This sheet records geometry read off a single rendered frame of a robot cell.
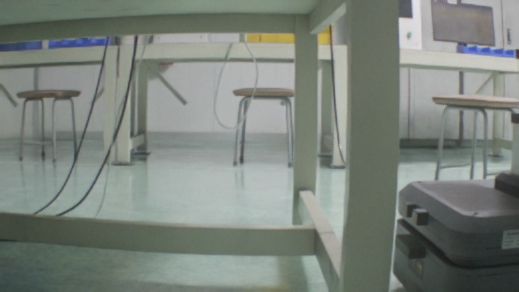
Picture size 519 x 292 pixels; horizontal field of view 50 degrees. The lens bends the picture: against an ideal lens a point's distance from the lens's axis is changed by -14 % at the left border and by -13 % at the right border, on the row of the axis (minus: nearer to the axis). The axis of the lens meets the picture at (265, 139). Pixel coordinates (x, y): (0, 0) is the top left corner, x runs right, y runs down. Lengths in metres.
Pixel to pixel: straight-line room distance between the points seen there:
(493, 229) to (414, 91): 4.35
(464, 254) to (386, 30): 0.43
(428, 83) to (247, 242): 4.09
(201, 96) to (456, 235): 4.73
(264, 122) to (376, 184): 4.79
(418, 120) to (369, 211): 4.52
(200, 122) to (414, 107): 1.90
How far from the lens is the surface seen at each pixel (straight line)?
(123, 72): 3.91
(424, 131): 5.46
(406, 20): 4.21
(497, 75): 4.95
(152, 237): 1.54
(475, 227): 1.11
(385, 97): 0.92
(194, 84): 5.70
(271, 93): 3.88
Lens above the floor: 0.48
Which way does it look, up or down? 5 degrees down
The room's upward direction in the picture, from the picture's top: 1 degrees clockwise
